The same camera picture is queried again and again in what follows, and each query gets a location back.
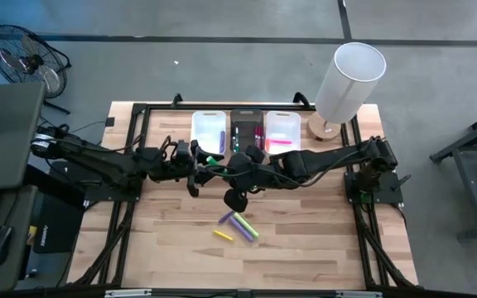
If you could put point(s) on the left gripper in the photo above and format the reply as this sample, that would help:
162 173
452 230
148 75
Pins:
178 171

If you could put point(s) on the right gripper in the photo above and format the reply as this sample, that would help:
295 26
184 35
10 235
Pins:
247 174

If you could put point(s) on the green highlighter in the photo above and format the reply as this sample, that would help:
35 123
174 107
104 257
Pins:
212 160

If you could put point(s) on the purple marker pen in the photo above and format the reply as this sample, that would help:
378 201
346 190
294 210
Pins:
222 142

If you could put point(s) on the green Expo marker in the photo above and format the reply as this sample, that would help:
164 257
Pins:
236 140

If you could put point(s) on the red marker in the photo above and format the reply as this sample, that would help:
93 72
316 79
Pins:
257 138

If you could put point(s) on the orange highlighter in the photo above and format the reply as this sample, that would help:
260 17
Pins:
267 147

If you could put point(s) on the dark purple highlighter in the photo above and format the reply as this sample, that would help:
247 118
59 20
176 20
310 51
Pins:
225 217

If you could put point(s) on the magenta capped white marker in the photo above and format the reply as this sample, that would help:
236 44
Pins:
261 138

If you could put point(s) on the pale yellow highlighter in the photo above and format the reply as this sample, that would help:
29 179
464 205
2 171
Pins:
247 224

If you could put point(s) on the lavender Sharpie highlighter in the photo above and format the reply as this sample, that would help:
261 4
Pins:
242 230

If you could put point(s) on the pink highlighter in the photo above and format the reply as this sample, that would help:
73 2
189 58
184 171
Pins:
282 142

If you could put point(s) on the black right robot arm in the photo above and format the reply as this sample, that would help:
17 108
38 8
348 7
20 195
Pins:
325 161

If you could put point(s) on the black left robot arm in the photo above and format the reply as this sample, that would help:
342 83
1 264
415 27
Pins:
97 161

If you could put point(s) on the white plastic bin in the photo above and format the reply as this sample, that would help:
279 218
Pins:
284 124
207 128

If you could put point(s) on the grey plastic bin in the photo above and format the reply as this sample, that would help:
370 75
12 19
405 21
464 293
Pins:
247 138

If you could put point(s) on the black square tag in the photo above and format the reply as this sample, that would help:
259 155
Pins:
110 121

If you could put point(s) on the white lamp with wooden base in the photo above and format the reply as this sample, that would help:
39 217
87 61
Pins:
346 83

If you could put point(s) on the black case with logo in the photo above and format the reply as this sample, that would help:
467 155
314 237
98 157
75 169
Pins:
56 227

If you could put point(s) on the dark grey standing desk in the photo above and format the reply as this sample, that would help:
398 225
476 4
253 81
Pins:
6 136

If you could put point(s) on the black floor fan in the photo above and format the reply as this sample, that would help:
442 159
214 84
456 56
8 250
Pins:
27 62

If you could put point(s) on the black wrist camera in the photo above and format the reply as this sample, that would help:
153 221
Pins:
182 150

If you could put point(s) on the black aluminium table frame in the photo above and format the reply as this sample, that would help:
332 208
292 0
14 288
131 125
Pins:
139 109

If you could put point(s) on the silver aluminium bracket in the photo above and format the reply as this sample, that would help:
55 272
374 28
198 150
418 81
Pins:
358 294
128 293

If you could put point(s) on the black metal workbench frame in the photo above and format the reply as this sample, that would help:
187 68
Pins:
470 182

